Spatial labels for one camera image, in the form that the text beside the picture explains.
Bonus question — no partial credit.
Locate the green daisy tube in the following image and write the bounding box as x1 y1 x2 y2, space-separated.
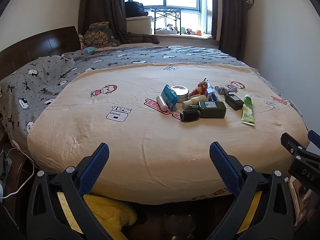
241 94 255 126

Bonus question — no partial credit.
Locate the small dark green bottle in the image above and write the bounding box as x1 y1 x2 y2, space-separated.
225 93 244 111

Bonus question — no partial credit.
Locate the black torn cardboard box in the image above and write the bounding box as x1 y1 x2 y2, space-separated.
204 78 219 102

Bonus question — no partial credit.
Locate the large dark green bottle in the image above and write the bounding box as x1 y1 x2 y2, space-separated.
180 101 226 122

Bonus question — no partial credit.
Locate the colourful pipe cleaner toy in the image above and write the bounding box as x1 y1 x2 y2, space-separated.
189 81 208 98

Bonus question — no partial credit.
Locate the yellow bottle with white cap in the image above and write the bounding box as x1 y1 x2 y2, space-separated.
182 95 208 109

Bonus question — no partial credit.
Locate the blue snack packet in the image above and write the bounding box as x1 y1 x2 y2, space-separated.
161 85 179 110

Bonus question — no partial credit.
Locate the white yellow-capped lotion tube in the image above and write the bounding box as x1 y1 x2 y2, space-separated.
156 95 169 112

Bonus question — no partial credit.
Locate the person's right hand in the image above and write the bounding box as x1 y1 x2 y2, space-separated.
295 189 314 227

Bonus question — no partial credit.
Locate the yellow fluffy rug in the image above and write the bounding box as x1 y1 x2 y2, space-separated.
84 194 137 240

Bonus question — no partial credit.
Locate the grey blue hair scrunchie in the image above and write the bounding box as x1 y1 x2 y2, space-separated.
214 86 238 95

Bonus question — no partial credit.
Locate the round tin with pink label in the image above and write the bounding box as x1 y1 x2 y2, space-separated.
170 85 189 103

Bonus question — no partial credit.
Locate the grey patterned quilt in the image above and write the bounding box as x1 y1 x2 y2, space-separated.
0 45 308 153

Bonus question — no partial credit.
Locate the right dark curtain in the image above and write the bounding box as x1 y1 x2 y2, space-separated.
212 0 248 60

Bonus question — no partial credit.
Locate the dark curtain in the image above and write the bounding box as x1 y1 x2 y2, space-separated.
212 0 248 60
78 0 159 44

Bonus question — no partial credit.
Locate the beige cartoon print bed sheet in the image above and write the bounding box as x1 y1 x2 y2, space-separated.
27 63 309 204

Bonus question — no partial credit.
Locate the orange plush toy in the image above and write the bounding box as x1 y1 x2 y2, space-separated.
195 30 202 36

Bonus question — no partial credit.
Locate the green plush toy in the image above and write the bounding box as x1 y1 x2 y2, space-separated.
181 27 187 34

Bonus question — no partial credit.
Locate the teal small box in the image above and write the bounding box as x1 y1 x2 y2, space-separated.
85 47 97 55

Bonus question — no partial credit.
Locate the dark wooden headboard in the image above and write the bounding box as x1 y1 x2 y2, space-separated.
0 26 81 79

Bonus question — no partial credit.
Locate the black folding table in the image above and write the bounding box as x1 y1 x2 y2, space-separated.
150 6 182 35

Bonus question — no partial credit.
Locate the brown patterned pillow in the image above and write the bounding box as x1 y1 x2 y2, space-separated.
83 22 120 48

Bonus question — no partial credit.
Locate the white storage box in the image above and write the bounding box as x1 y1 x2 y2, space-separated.
126 16 153 35

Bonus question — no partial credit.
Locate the dark clothes pile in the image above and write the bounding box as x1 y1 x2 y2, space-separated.
125 1 149 18

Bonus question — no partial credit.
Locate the left dark curtain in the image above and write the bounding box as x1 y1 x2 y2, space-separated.
78 0 159 44

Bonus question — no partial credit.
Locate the white charging cable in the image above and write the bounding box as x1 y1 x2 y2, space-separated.
0 146 35 200

